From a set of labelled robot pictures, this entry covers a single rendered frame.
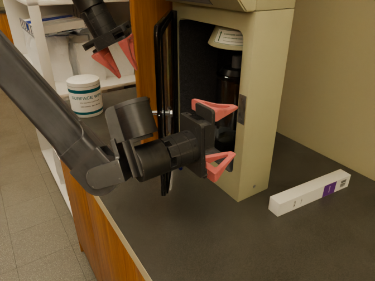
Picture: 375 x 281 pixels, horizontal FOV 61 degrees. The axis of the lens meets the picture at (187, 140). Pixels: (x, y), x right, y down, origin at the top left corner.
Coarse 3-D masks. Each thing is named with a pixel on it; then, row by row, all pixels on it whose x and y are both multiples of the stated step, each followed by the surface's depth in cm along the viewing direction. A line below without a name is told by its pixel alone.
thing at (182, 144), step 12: (180, 120) 55; (192, 120) 51; (180, 132) 53; (192, 132) 52; (168, 144) 51; (180, 144) 50; (192, 144) 51; (180, 156) 50; (192, 156) 51; (204, 156) 53; (192, 168) 56; (204, 168) 54
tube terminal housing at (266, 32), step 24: (264, 0) 61; (288, 0) 64; (216, 24) 72; (240, 24) 66; (264, 24) 64; (288, 24) 67; (264, 48) 66; (288, 48) 70; (264, 72) 69; (264, 96) 72; (264, 120) 76; (240, 144) 76; (264, 144) 80; (240, 168) 79; (264, 168) 84; (240, 192) 82
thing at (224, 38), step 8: (216, 32) 77; (224, 32) 74; (232, 32) 73; (240, 32) 73; (216, 40) 76; (224, 40) 74; (232, 40) 73; (240, 40) 73; (224, 48) 74; (232, 48) 74; (240, 48) 73
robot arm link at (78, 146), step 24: (0, 48) 48; (0, 72) 48; (24, 72) 48; (24, 96) 48; (48, 96) 48; (48, 120) 48; (72, 120) 48; (72, 144) 47; (96, 144) 48; (72, 168) 47; (96, 192) 48
